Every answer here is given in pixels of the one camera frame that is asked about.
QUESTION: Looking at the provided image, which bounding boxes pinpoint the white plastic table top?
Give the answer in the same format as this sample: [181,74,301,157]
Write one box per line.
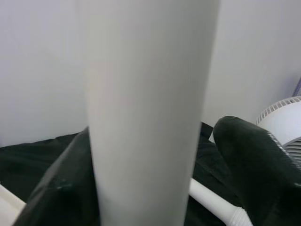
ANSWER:
[0,185,26,226]

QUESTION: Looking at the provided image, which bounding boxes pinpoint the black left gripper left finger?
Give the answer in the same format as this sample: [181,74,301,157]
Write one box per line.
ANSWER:
[13,126,102,226]

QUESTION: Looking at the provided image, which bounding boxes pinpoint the white plastic table leg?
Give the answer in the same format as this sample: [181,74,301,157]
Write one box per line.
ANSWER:
[188,178,253,226]
[74,0,222,226]

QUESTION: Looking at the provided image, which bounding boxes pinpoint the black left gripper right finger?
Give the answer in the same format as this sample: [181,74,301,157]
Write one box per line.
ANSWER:
[213,115,301,226]

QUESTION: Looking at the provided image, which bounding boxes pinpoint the black table cloth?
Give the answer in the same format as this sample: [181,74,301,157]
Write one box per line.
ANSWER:
[0,121,236,226]

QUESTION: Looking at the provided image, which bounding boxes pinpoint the white electric fan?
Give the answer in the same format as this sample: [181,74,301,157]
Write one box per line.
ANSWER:
[255,96,301,170]

